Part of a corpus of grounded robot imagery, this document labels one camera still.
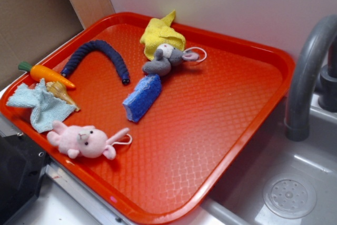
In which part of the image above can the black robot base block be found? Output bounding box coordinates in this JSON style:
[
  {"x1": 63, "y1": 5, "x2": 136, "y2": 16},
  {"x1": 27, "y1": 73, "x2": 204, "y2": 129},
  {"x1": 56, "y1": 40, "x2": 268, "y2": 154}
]
[{"x1": 1, "y1": 133, "x2": 49, "y2": 224}]

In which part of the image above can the yellow cloth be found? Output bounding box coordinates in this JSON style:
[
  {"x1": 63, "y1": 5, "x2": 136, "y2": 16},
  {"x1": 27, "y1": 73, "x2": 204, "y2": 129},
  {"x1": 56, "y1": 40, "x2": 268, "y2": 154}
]
[{"x1": 140, "y1": 10, "x2": 186, "y2": 61}]

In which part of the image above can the light blue cloth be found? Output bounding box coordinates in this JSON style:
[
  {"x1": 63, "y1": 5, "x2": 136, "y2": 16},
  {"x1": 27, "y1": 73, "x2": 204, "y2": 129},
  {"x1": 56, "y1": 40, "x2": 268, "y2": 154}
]
[{"x1": 6, "y1": 79, "x2": 75, "y2": 133}]

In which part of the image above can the red plastic tray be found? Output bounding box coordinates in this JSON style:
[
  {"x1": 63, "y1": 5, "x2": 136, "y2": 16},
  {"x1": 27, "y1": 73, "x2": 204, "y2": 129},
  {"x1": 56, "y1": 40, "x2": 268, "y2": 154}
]
[{"x1": 1, "y1": 13, "x2": 295, "y2": 224}]

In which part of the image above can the blue sponge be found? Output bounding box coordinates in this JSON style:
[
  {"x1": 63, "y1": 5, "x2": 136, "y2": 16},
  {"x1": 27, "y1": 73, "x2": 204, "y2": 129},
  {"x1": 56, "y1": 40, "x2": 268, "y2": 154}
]
[{"x1": 122, "y1": 74, "x2": 162, "y2": 123}]

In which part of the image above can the grey plush mouse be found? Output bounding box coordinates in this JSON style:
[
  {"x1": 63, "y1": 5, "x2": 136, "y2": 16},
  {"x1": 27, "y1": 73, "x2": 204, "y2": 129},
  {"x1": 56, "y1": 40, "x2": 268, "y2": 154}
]
[{"x1": 142, "y1": 43, "x2": 207, "y2": 77}]

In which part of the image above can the dark blue ribbed tube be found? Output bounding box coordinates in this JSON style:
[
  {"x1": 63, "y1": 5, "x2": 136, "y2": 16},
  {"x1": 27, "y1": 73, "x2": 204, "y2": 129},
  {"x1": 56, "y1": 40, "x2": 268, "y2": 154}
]
[{"x1": 61, "y1": 40, "x2": 130, "y2": 85}]

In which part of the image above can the pink plush bunny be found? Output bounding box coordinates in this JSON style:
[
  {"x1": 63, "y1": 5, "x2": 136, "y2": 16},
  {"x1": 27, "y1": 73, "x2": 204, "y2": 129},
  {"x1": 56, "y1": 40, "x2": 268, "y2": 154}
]
[{"x1": 47, "y1": 121, "x2": 133, "y2": 160}]

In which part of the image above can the grey toy faucet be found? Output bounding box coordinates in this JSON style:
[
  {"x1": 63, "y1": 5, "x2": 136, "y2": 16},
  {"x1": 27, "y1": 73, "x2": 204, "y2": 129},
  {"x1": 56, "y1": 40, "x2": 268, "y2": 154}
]
[{"x1": 284, "y1": 14, "x2": 336, "y2": 141}]

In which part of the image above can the orange toy carrot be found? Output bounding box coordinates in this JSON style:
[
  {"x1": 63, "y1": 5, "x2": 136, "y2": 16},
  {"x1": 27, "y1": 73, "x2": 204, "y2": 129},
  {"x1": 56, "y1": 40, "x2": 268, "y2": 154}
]
[{"x1": 18, "y1": 61, "x2": 76, "y2": 89}]

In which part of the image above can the grey toy sink basin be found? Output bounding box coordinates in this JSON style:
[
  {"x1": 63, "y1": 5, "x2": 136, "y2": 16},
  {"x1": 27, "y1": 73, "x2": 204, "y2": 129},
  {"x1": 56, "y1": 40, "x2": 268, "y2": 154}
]
[{"x1": 200, "y1": 95, "x2": 337, "y2": 225}]

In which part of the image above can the brown cardboard panel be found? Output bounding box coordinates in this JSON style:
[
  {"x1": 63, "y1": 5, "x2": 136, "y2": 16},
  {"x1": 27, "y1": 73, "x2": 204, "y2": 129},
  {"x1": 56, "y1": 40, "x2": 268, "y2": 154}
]
[{"x1": 1, "y1": 0, "x2": 83, "y2": 89}]

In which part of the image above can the dark grey faucet knob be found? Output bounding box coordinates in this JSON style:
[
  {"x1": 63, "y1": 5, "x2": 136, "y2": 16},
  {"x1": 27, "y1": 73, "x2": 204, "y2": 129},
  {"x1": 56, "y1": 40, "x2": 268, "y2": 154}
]
[{"x1": 318, "y1": 41, "x2": 337, "y2": 113}]

